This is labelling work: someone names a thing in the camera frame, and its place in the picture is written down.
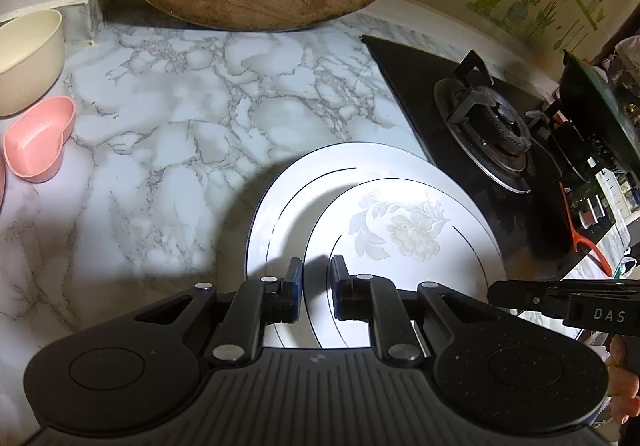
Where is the black glass gas stove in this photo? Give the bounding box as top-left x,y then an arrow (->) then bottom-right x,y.
361,34 -> 603,287

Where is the white floral plate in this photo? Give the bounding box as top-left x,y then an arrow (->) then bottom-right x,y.
303,178 -> 493,351

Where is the crumpled plastic bag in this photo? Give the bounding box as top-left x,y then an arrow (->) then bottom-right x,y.
611,36 -> 640,81

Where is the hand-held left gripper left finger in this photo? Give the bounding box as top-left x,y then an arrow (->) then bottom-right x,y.
134,256 -> 304,363

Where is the pink heart-shaped bowl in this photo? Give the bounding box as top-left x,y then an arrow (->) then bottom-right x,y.
4,96 -> 77,184

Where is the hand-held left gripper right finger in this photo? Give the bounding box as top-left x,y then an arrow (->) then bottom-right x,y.
330,255 -> 501,363

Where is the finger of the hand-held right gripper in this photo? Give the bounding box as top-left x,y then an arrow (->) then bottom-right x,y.
487,279 -> 568,321

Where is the cream bowl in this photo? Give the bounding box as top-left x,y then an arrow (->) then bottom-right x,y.
0,9 -> 67,118

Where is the black wok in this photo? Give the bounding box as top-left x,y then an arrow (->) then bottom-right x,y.
557,50 -> 640,171

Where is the person's right hand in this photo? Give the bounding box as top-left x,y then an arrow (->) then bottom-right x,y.
607,335 -> 640,424

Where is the gas burner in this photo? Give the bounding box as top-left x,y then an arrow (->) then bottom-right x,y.
525,98 -> 603,184
434,50 -> 533,194

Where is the red-handled utensil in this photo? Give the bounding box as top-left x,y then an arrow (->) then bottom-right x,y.
559,182 -> 613,277

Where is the large white plate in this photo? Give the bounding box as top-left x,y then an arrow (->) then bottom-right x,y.
245,142 -> 506,352

